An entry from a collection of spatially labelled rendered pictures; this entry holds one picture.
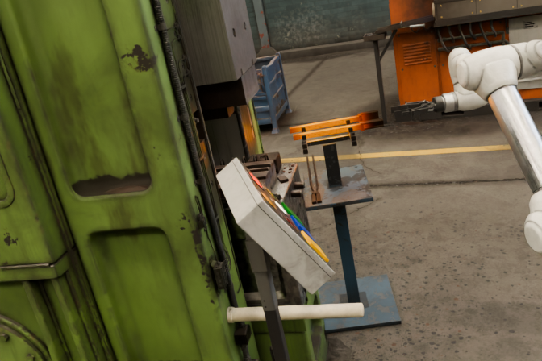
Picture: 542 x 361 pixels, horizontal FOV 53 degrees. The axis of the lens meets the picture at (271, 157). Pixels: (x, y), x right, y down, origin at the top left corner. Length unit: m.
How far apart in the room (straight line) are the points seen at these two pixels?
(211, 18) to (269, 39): 8.21
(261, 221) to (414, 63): 4.22
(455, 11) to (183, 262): 3.87
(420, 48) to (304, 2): 4.60
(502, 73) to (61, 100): 1.44
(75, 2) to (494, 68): 1.36
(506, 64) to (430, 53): 3.30
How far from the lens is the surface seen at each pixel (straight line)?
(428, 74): 5.36
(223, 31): 1.71
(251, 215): 1.22
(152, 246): 1.82
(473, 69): 2.01
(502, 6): 5.11
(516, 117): 1.97
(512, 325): 2.72
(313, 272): 1.33
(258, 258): 1.45
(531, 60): 2.09
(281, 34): 9.82
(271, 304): 1.53
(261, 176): 1.93
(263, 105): 5.70
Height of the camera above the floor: 1.69
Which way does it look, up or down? 20 degrees down
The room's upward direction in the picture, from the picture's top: 11 degrees counter-clockwise
